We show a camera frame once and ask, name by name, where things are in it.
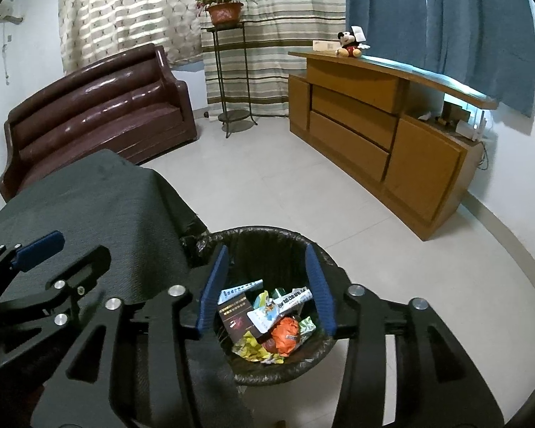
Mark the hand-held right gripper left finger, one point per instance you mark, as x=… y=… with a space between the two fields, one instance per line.
x=214 y=290

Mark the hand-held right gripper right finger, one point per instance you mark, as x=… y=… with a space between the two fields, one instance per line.
x=320 y=294

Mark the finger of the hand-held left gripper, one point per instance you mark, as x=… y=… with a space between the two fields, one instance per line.
x=84 y=272
x=40 y=247

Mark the white blue snack wrapper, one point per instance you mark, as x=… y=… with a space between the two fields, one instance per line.
x=294 y=296

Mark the white blue paper packet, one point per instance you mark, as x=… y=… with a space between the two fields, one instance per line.
x=240 y=290

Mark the black cardboard box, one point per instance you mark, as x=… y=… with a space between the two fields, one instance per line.
x=236 y=321

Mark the orange plastic bag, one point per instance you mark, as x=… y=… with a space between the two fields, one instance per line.
x=285 y=332

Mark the trash bin with black liner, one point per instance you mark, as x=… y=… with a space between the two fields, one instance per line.
x=258 y=249

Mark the gold foil wrapper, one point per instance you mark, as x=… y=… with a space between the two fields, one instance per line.
x=249 y=347

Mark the dark grey tablecloth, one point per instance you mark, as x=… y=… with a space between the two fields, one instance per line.
x=93 y=200

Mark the brown leather sofa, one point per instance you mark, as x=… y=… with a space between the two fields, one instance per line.
x=93 y=107

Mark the wooden cabinet with drawers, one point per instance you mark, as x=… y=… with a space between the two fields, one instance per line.
x=423 y=169

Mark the black metal plant stand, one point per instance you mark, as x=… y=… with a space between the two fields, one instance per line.
x=236 y=118

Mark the white router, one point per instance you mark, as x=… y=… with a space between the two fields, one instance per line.
x=468 y=131

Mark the small brown box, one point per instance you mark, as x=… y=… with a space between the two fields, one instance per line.
x=452 y=110

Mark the white air conditioner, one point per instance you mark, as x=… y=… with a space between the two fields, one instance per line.
x=9 y=9

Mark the small beige box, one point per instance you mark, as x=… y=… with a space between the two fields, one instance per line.
x=325 y=46

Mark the mouse plush toy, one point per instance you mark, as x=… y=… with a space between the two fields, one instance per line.
x=350 y=44

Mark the beige patterned curtain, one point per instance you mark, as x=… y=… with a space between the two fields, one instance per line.
x=129 y=9

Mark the striped curtain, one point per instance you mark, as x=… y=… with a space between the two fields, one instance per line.
x=285 y=31

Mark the potted plant in red pot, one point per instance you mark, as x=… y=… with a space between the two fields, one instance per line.
x=225 y=12

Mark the blue curtain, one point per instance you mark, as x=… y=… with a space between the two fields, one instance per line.
x=428 y=18

